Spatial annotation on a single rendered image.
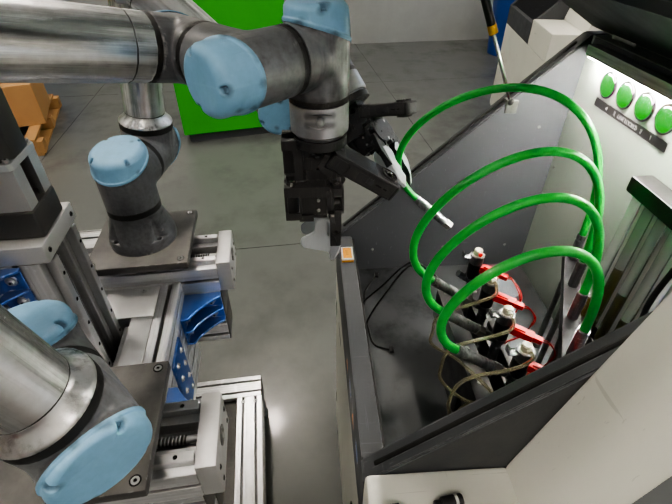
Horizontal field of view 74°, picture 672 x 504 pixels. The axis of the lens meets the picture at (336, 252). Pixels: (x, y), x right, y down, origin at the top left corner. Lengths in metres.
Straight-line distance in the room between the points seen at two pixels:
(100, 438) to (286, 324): 1.81
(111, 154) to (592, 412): 0.94
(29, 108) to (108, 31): 4.25
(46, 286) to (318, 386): 1.39
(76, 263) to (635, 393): 0.89
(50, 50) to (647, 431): 0.70
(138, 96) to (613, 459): 1.03
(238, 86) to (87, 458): 0.39
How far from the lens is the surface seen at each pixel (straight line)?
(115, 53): 0.54
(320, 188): 0.60
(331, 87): 0.54
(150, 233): 1.08
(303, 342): 2.19
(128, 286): 1.17
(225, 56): 0.46
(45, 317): 0.66
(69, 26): 0.53
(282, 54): 0.49
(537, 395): 0.67
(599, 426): 0.65
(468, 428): 0.70
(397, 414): 0.99
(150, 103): 1.10
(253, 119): 4.18
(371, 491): 0.75
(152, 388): 0.82
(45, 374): 0.50
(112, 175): 1.02
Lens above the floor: 1.67
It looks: 38 degrees down
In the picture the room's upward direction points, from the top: straight up
